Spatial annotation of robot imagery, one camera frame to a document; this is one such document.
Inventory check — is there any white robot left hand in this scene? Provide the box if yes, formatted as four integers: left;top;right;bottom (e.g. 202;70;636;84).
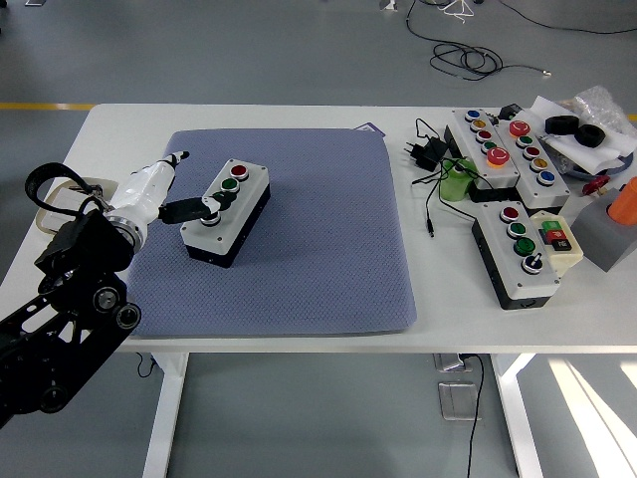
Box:
107;149;240;235

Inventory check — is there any grey four-button control box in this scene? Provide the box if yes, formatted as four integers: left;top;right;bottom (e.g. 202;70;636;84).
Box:
178;158;272;270

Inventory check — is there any five-button box with yellow-ringed stop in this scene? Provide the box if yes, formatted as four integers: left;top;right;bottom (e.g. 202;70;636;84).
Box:
443;108;522;203

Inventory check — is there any four-button box with selector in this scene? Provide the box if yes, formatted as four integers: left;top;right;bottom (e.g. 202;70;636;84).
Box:
471;200;562;311

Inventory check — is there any five-button box with red mushroom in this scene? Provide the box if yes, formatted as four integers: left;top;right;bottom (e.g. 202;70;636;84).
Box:
492;110;572;210

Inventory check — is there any beige oval dish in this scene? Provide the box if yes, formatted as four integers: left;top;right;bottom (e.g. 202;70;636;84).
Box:
34;176;121;234

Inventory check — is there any grey-blue woven mat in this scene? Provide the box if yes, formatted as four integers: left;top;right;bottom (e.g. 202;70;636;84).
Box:
126;127;418;340

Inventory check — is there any white table leg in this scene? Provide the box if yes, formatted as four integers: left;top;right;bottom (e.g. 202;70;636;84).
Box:
141;352;190;478
490;353;546;478

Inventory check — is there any black power adapter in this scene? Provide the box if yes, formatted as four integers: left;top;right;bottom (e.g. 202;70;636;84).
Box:
401;136;449;173

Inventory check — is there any green plastic bottle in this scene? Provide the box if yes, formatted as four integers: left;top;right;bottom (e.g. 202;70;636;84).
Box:
438;156;479;203

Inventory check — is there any metal floor socket box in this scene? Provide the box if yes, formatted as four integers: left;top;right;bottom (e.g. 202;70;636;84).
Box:
437;380;483;422

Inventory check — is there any red knob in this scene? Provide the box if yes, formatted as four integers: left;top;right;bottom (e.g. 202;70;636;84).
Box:
582;174;611;196

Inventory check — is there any grey block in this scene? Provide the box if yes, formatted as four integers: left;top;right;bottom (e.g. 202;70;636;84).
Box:
568;186;637;273

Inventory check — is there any clear bubble wrap bag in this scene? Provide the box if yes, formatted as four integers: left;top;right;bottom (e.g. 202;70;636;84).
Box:
556;85;633;138

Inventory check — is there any white foam sheet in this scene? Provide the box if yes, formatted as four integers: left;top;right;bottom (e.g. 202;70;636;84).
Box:
517;95;637;176

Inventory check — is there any orange cylinder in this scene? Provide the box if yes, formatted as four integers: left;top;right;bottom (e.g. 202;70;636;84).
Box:
606;176;637;225

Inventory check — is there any blue-grey round plate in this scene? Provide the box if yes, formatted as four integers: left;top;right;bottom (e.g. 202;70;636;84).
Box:
564;151;634;180

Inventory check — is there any white wall switch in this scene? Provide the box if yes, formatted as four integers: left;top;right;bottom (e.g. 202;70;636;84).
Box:
42;187;90;221

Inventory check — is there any black adapter cord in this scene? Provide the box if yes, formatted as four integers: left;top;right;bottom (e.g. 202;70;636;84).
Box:
410;118;482;238

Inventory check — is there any white floor cord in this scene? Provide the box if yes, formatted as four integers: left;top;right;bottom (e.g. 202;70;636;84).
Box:
437;0;477;24

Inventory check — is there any black cable hanging from table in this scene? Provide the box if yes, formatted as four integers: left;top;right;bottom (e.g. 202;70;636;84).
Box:
457;352;487;478

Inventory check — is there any black foam ring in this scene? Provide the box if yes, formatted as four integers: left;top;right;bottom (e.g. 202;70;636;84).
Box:
543;115;580;135
574;123;606;148

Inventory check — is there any coiled black floor cable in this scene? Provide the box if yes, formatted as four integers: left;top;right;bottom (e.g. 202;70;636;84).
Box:
428;42;552;82

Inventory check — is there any cream three-key switch box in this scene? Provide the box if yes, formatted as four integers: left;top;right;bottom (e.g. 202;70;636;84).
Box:
529;209;584;279

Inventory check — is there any long black floor cable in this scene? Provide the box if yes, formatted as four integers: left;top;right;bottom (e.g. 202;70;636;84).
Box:
497;0;637;35

